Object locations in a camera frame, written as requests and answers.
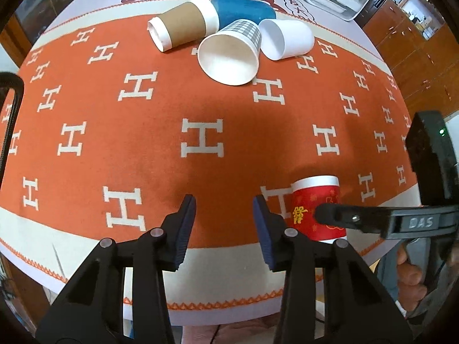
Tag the grey plaid paper cup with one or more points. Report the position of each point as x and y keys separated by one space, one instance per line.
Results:
x=231 y=56

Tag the white paper cup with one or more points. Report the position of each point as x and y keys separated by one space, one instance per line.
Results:
x=284 y=38

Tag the blue paper cup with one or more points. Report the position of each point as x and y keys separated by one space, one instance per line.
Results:
x=231 y=10

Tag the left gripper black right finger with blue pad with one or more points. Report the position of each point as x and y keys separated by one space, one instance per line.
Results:
x=330 y=295

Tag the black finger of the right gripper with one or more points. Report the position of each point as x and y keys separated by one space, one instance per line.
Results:
x=371 y=220

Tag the wooden cabinet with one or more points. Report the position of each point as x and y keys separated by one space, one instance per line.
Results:
x=420 y=50

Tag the orange H-pattern tablecloth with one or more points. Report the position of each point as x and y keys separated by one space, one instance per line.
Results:
x=112 y=133

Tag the brown sleeve paper cup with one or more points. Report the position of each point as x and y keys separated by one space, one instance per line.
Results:
x=190 y=21

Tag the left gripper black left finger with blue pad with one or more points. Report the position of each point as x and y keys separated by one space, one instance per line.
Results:
x=117 y=295

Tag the person's hand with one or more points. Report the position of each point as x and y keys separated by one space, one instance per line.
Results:
x=410 y=289

